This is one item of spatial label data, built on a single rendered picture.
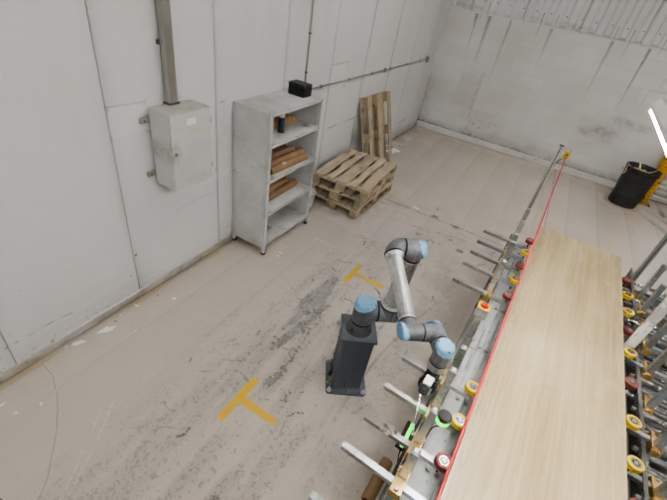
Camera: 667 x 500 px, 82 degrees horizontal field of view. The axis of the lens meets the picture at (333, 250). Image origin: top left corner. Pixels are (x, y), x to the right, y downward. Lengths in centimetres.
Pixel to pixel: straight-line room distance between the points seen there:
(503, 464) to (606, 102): 788
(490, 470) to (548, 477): 28
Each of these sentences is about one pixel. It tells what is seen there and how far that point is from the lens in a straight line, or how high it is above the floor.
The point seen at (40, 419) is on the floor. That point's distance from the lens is 335.
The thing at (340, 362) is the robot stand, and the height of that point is 34.
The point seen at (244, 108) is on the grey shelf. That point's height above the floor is 152.
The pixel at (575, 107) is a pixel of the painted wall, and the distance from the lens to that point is 926.
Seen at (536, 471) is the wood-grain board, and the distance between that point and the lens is 230.
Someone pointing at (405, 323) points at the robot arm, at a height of 132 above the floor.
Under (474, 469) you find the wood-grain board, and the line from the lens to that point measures 214.
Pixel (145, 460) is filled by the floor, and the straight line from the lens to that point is 299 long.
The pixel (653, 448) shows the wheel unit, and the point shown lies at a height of 85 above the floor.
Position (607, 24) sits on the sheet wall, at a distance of 915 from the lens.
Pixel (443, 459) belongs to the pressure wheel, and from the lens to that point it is 209.
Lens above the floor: 264
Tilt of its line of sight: 36 degrees down
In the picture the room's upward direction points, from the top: 11 degrees clockwise
